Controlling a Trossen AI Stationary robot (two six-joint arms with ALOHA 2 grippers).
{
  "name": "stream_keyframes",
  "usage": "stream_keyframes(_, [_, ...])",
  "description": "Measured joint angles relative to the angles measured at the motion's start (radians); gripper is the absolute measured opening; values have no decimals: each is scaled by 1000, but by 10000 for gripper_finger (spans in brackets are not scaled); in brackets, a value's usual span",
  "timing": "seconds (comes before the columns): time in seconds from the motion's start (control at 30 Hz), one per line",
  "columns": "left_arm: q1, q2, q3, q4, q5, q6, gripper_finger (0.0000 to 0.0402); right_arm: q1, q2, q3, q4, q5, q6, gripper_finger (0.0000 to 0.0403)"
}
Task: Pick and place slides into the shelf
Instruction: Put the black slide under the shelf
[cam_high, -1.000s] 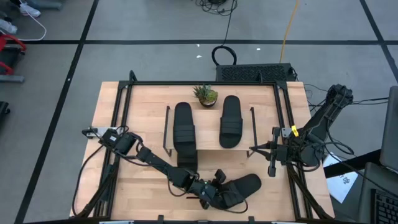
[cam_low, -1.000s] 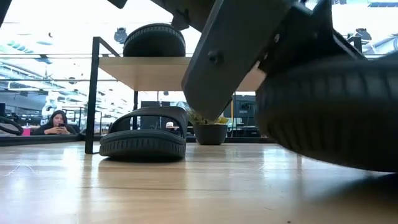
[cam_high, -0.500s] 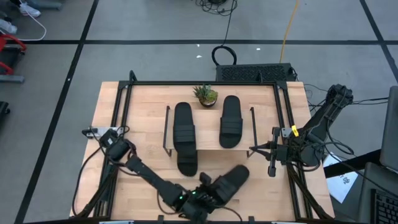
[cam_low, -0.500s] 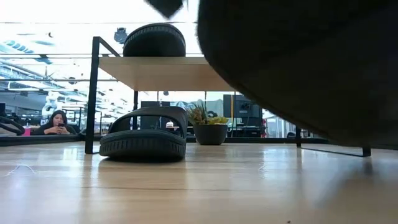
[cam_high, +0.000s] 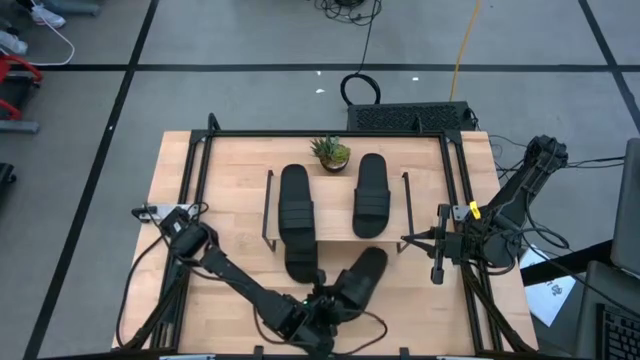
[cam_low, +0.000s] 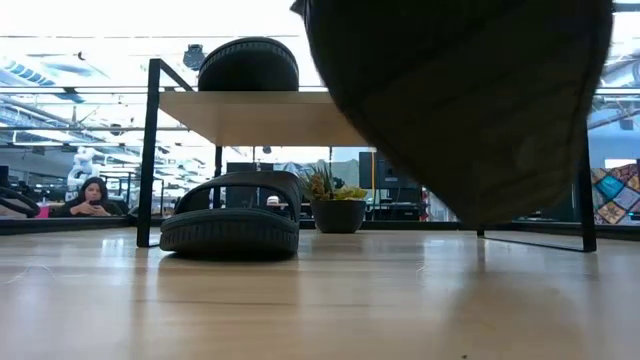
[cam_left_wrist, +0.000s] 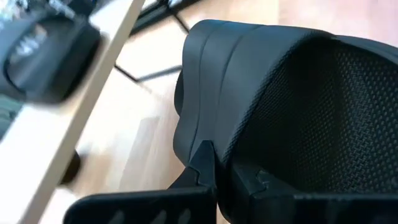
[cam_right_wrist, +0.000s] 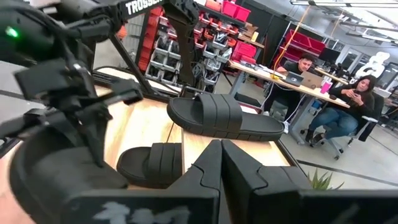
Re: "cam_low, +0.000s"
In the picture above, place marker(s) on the person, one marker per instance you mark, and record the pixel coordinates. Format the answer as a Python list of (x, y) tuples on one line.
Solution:
[(92, 192)]

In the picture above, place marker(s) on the white humanoid robot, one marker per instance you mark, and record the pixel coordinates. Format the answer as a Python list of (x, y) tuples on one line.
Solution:
[(82, 167)]

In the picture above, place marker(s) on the black metal table frame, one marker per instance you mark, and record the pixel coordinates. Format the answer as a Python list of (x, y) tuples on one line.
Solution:
[(65, 225)]

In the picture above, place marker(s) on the colourful patchwork quilt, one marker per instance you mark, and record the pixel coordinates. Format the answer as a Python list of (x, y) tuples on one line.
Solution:
[(617, 192)]

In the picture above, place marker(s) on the black rubber slide sandal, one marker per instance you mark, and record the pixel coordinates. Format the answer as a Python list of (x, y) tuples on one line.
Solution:
[(248, 67), (450, 100), (230, 232)]

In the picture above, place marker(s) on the pink cup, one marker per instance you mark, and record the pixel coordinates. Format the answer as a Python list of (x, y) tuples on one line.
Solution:
[(43, 211)]

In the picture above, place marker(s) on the potted green succulent plant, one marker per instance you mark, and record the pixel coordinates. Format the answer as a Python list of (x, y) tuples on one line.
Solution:
[(337, 215)]

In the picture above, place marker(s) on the wooden shelf with black frame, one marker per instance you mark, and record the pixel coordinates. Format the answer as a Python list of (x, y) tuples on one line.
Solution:
[(260, 117)]

